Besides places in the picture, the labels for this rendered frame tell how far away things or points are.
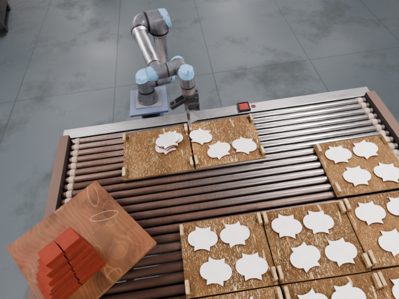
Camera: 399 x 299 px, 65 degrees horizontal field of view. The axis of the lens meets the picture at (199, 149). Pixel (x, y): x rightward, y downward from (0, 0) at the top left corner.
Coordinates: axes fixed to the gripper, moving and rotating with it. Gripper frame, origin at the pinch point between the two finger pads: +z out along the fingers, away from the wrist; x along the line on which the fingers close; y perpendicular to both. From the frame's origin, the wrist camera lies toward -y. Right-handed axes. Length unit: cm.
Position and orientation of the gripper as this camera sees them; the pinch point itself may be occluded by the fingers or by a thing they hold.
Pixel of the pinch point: (187, 118)
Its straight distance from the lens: 183.4
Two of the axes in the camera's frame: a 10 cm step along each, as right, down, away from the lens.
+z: 0.6, 6.2, 7.8
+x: -1.5, -7.7, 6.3
